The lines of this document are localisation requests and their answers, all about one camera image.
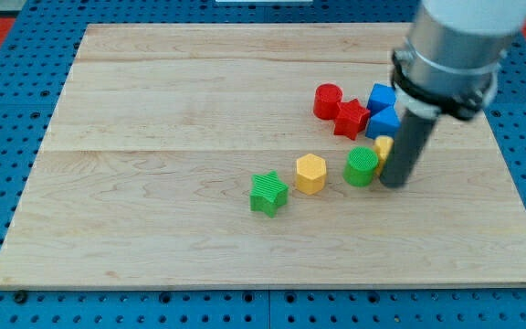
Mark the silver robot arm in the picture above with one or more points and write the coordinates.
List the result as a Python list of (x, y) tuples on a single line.
[(450, 58)]

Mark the wooden board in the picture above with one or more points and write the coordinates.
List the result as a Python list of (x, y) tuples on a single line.
[(143, 177)]

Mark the yellow hexagon block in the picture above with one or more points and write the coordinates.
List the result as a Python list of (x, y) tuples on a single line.
[(311, 173)]

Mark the red cylinder block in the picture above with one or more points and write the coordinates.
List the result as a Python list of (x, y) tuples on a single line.
[(326, 99)]

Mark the red star block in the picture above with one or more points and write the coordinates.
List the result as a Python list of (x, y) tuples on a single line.
[(351, 119)]

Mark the blue triangle block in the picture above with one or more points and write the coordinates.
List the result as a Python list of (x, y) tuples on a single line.
[(383, 123)]

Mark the green star block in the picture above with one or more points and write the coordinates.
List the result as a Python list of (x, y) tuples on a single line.
[(268, 193)]

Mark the blue cube block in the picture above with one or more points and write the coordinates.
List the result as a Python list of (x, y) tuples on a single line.
[(381, 97)]

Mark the green cylinder block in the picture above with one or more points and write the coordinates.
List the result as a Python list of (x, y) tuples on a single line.
[(361, 163)]

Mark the yellow block behind rod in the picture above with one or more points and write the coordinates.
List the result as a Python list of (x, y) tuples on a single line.
[(382, 146)]

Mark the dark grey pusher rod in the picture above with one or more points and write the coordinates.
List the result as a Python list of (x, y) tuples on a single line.
[(409, 142)]

